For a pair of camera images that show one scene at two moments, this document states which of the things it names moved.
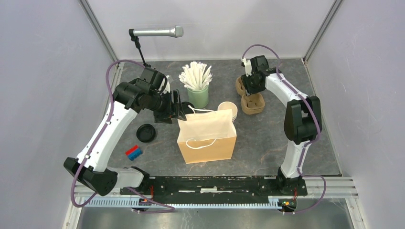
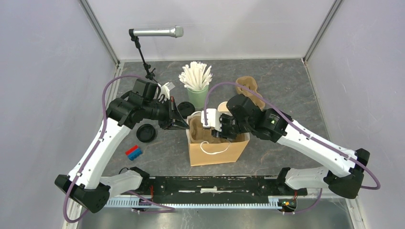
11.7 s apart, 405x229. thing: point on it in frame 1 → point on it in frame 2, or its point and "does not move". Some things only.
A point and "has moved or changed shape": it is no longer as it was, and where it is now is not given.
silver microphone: x=175 y=31 does not move
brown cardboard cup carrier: x=251 y=104 does not move
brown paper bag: x=207 y=135 has moved or changed shape
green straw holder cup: x=199 y=98 does not move
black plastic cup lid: x=187 y=109 does not move
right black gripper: x=245 y=80 → x=223 y=134
